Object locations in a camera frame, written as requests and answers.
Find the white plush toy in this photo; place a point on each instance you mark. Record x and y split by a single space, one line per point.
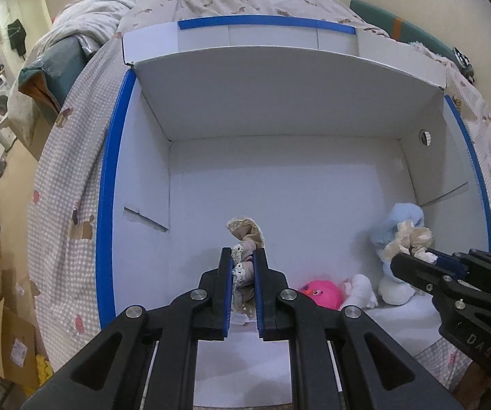
360 290

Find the blue cardboard box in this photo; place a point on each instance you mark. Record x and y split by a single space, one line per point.
292 179

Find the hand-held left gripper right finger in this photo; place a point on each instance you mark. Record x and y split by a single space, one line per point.
259 294

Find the black hanging garment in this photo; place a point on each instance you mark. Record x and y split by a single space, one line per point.
17 36

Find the green board orange stripe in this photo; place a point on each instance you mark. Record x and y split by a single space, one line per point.
399 25

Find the light blue plush toy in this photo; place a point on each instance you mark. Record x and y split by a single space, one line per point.
403 218

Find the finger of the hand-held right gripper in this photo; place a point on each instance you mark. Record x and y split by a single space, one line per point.
452 264
412 271

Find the beige lace-trimmed sock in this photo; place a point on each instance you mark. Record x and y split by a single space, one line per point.
247 232

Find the white printed duvet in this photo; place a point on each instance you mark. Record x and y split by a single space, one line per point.
249 2

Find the person's right hand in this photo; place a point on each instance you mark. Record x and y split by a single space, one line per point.
474 378

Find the black and white pouch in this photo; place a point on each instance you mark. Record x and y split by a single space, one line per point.
464 62

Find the cream scrunchie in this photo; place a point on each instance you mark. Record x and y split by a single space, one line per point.
412 237

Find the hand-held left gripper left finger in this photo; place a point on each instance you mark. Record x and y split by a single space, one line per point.
227 290

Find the teal cushion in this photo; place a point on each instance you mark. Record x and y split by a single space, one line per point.
44 77

